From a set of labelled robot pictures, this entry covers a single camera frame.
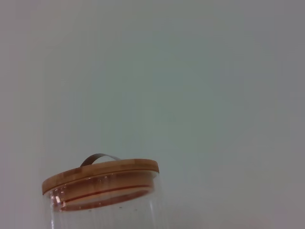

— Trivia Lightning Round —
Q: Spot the glass water dispenser jar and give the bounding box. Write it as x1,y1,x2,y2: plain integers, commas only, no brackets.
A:
44,171,165,229

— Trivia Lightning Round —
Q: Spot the wooden jar lid with handle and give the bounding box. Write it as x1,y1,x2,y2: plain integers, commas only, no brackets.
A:
42,154,160,211

